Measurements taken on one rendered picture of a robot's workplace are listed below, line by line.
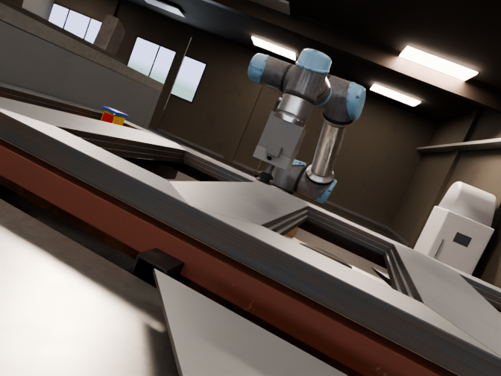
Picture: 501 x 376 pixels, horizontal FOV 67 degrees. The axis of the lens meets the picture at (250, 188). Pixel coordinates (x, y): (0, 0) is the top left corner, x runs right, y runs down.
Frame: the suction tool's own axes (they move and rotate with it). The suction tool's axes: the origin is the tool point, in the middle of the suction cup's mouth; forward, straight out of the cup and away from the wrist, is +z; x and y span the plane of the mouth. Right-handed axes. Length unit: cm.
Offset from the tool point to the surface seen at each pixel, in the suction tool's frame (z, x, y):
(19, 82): 3, 7, -81
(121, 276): 14.4, -44.7, -4.5
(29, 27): -13, 4, -81
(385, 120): -203, 1107, 66
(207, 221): 4.7, -37.1, 1.3
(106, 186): 6.9, -36.1, -16.3
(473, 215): -27, 534, 213
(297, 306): 9.8, -38.0, 17.6
